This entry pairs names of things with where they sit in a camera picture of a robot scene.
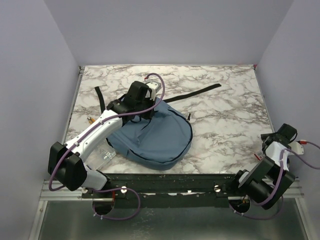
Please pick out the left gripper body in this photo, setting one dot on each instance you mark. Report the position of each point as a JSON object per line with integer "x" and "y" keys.
{"x": 146, "y": 105}

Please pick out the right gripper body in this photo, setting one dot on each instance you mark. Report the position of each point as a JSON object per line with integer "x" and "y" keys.
{"x": 265, "y": 137}

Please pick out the blue backpack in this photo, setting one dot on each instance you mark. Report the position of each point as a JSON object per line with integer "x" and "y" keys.
{"x": 158, "y": 143}

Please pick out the red white eraser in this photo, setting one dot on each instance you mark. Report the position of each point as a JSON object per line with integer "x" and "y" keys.
{"x": 259, "y": 156}

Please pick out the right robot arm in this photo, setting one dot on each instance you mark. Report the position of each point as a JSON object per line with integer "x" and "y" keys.
{"x": 270, "y": 178}

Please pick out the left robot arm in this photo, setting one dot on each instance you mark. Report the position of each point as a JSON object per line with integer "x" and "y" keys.
{"x": 67, "y": 160}

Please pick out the yellow utility knife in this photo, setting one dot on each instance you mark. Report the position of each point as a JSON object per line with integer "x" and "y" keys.
{"x": 90, "y": 120}

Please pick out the clear plastic box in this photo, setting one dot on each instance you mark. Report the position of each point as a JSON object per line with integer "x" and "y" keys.
{"x": 100, "y": 156}

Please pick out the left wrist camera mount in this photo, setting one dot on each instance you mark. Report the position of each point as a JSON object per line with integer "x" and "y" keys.
{"x": 153, "y": 88}

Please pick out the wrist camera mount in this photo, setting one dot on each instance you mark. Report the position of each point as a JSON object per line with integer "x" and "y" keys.
{"x": 153, "y": 88}
{"x": 297, "y": 147}

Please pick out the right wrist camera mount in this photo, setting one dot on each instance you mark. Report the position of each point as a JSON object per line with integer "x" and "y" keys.
{"x": 297, "y": 147}

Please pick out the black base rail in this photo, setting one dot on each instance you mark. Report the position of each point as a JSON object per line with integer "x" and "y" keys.
{"x": 137, "y": 191}

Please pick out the aluminium frame rail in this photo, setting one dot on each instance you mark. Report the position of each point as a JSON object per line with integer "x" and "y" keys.
{"x": 227, "y": 123}

